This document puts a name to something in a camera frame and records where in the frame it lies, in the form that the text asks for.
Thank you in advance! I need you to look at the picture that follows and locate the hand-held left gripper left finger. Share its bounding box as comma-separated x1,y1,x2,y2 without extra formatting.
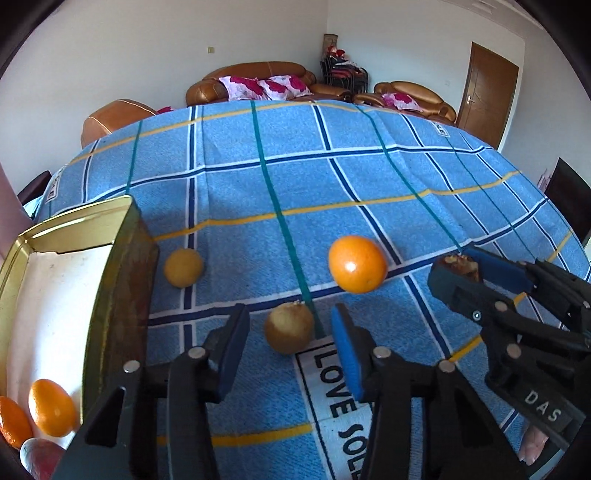
51,302,251,480

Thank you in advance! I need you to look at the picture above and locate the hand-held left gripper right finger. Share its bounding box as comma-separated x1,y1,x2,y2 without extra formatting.
330,303,529,480

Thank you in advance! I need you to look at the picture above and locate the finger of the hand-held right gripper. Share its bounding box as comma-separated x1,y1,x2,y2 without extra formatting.
463,246,591,333
427,260,585,370

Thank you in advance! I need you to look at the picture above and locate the brown dried fruit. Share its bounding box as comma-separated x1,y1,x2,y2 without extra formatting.
443,254,481,282

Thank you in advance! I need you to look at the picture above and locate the pale yellow-brown round fruit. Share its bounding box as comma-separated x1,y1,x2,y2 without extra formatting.
264,301,316,355

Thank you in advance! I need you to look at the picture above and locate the gold tin tray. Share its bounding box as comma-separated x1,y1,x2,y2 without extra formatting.
0,195,160,462

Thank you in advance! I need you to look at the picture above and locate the bright orange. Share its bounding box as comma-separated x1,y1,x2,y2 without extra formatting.
28,378,78,438

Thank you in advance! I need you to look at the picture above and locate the pink round fruit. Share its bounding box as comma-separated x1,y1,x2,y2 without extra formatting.
19,438,65,480

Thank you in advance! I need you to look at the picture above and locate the dark orange with stem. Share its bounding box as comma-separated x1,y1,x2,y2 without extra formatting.
0,396,34,449

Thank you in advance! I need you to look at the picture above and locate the person's right hand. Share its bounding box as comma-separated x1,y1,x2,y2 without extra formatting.
517,425,550,466

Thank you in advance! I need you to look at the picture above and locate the large orange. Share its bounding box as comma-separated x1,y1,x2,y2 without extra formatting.
328,235,387,294

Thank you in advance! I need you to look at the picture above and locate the small yellow citrus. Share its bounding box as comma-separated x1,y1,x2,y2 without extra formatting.
164,248,204,289

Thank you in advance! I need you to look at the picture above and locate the black television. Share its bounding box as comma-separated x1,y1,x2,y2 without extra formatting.
545,157,591,247

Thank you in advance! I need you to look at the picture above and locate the brown wooden door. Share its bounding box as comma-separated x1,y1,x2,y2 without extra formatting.
457,41,520,148

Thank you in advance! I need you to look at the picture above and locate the blue plaid blanket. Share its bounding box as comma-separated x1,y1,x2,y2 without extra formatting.
34,99,591,480

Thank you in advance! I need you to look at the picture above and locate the pink floral cushion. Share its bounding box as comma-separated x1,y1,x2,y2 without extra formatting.
219,76,278,101
263,75,311,99
382,91,423,112

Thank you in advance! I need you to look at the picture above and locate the brown leather armchair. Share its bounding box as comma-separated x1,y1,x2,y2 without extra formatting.
353,80,457,125
81,98,160,148

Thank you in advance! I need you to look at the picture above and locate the stack of dark chairs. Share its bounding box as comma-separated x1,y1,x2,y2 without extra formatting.
321,51,369,93

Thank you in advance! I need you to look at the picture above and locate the dark chair back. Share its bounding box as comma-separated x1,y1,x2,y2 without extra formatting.
17,171,52,206

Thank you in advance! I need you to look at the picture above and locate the brown leather sofa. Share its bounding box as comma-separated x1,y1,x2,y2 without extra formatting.
185,61,352,108

